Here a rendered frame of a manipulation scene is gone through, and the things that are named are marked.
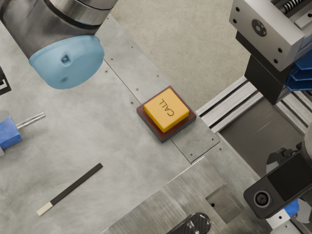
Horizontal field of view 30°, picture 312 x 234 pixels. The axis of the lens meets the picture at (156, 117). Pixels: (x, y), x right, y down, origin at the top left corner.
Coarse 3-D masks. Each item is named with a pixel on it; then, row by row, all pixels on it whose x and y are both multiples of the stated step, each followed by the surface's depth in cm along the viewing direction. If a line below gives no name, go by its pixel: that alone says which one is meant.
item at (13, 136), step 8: (40, 112) 105; (8, 120) 103; (24, 120) 104; (32, 120) 104; (0, 128) 103; (8, 128) 103; (16, 128) 103; (0, 136) 102; (8, 136) 102; (16, 136) 102; (0, 144) 102; (8, 144) 103; (0, 152) 104
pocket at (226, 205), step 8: (216, 192) 96; (224, 192) 96; (208, 200) 95; (216, 200) 96; (224, 200) 96; (232, 200) 95; (216, 208) 95; (224, 208) 95; (232, 208) 95; (240, 208) 94; (224, 216) 94; (232, 216) 94
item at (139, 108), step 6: (162, 90) 108; (174, 90) 108; (156, 96) 108; (138, 108) 107; (144, 114) 106; (192, 114) 106; (150, 120) 106; (186, 120) 106; (156, 126) 105; (180, 126) 105; (168, 132) 105; (162, 138) 104
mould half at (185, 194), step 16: (176, 176) 94; (192, 176) 94; (208, 176) 94; (160, 192) 93; (176, 192) 93; (192, 192) 93; (208, 192) 93; (144, 208) 92; (160, 208) 92; (176, 208) 92; (192, 208) 92; (208, 208) 92; (112, 224) 92; (128, 224) 92; (144, 224) 92; (160, 224) 91; (176, 224) 91; (224, 224) 91; (240, 224) 91; (256, 224) 91
